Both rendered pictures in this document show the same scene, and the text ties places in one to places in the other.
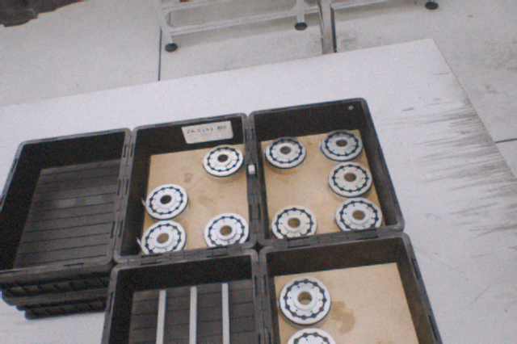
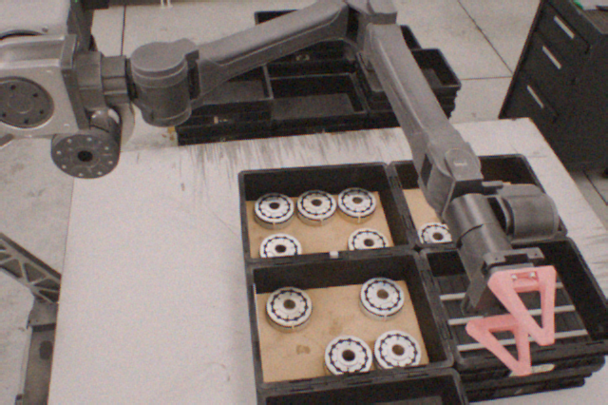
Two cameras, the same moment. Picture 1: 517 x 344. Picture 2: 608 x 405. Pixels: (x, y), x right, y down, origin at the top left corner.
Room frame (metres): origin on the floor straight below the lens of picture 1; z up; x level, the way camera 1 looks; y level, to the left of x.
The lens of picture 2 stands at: (0.98, 0.75, 1.95)
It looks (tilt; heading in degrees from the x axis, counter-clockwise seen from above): 48 degrees down; 255
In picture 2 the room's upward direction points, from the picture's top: 4 degrees clockwise
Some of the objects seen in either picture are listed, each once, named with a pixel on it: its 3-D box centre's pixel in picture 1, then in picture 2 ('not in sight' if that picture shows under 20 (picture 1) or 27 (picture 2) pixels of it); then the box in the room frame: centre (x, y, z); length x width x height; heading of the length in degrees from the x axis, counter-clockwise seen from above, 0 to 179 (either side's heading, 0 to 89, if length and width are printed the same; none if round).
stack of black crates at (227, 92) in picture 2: not in sight; (223, 124); (0.85, -1.17, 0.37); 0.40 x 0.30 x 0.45; 178
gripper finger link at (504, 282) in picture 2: not in sight; (522, 310); (0.68, 0.51, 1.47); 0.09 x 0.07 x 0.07; 87
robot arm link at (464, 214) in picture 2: not in sight; (477, 223); (0.66, 0.38, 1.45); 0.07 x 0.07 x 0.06; 87
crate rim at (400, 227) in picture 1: (317, 166); (322, 210); (0.69, -0.14, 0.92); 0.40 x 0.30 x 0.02; 176
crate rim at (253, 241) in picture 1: (188, 182); (345, 316); (0.71, 0.16, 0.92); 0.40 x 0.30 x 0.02; 176
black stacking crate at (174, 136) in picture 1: (193, 195); (342, 327); (0.71, 0.16, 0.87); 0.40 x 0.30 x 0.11; 176
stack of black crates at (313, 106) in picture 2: not in sight; (313, 125); (0.45, -1.17, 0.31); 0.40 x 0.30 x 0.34; 178
